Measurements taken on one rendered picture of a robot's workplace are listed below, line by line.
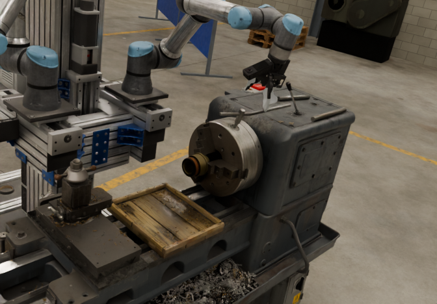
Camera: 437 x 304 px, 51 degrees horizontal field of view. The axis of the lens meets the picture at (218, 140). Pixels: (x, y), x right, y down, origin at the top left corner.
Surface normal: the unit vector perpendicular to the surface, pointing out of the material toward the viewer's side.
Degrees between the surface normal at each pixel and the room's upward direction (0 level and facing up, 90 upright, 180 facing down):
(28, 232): 0
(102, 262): 0
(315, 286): 0
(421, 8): 90
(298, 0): 90
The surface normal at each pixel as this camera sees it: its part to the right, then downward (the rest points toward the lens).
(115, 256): 0.16, -0.90
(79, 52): -0.66, 0.20
